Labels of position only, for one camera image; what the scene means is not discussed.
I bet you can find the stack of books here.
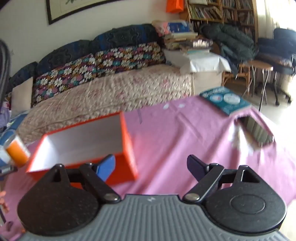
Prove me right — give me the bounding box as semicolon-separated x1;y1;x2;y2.
163;21;213;52

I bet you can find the round wooden stool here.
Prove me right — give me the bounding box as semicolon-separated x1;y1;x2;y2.
241;60;274;112

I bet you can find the orange cup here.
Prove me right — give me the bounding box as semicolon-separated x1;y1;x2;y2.
4;134;31;168

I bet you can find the floral pillow right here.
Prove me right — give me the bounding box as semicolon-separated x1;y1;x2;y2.
95;42;166;77

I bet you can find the orange cardboard box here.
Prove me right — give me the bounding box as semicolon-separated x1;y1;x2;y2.
26;112;138;185

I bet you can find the floral pillow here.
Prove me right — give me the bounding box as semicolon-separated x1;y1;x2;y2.
95;42;166;77
32;54;97;106

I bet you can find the dark blue back cushion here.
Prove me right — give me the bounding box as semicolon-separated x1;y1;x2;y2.
6;24;163;94

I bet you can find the dark office chair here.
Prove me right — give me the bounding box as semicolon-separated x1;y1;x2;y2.
256;28;295;106

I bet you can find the pink floral tablecloth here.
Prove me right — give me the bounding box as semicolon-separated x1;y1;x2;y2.
1;96;295;240

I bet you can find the wooden bookshelf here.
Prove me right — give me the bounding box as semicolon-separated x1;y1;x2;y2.
179;0;258;42

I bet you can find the dark green padded jacket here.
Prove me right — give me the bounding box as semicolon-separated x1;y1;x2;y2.
200;23;258;75

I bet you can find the cream cushion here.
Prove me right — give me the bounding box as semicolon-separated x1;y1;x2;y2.
11;77;33;116

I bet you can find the teal book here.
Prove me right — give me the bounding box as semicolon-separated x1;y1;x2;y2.
199;86;251;116

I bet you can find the floral pillow left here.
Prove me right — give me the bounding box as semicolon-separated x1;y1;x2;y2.
32;54;97;106

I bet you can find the orange paper bag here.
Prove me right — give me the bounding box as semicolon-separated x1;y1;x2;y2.
166;0;184;14

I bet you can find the framed wall picture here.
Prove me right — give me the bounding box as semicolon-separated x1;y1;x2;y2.
46;0;117;25

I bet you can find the beige quilted bed cover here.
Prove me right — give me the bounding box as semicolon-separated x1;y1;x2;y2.
16;64;194;144

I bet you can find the black framed mirror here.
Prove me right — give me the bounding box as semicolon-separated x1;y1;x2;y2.
237;116;274;148

